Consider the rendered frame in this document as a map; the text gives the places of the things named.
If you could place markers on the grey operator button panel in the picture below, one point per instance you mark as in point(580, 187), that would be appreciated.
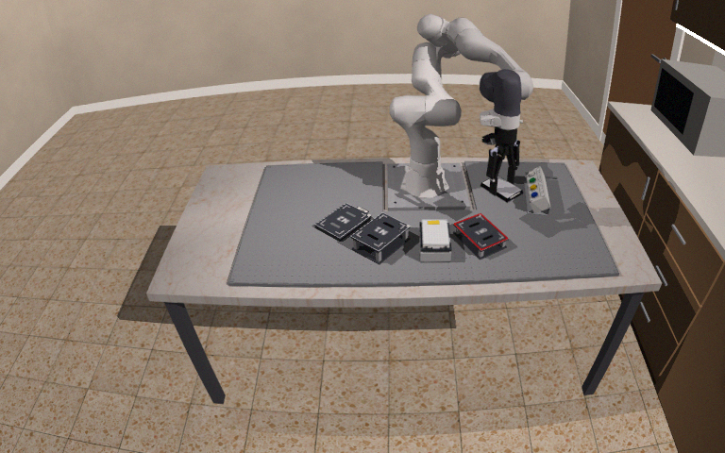
point(537, 199)

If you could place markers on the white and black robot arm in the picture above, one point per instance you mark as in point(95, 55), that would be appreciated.
point(425, 178)

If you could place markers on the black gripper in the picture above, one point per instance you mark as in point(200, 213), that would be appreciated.
point(506, 145)

